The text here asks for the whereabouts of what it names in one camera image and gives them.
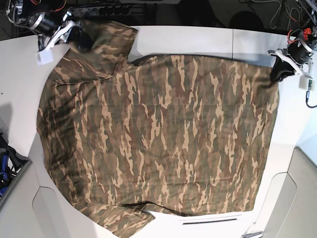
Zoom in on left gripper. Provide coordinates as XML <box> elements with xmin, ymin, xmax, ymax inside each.
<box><xmin>268</xmin><ymin>37</ymin><xmax>317</xmax><ymax>82</ymax></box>

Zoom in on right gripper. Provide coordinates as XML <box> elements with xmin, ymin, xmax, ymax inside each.
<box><xmin>33</xmin><ymin>13</ymin><xmax>94</xmax><ymax>51</ymax></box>

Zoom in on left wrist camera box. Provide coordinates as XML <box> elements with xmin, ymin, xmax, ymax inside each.
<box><xmin>299</xmin><ymin>77</ymin><xmax>315</xmax><ymax>91</ymax></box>

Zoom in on camouflage T-shirt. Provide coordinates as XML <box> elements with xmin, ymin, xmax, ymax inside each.
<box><xmin>37</xmin><ymin>21</ymin><xmax>279</xmax><ymax>238</ymax></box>

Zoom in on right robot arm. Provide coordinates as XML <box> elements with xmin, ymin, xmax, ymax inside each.
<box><xmin>5</xmin><ymin>0</ymin><xmax>94</xmax><ymax>52</ymax></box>

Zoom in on metal clip at edge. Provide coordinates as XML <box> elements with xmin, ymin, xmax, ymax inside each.
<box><xmin>241</xmin><ymin>222</ymin><xmax>264</xmax><ymax>238</ymax></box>

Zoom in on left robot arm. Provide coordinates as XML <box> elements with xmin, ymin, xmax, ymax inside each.
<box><xmin>268</xmin><ymin>0</ymin><xmax>317</xmax><ymax>83</ymax></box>

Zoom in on grey hanging cable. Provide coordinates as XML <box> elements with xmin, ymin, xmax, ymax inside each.
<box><xmin>269</xmin><ymin>0</ymin><xmax>303</xmax><ymax>30</ymax></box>

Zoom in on camera cable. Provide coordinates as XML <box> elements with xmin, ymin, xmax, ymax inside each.
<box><xmin>304</xmin><ymin>90</ymin><xmax>317</xmax><ymax>109</ymax></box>

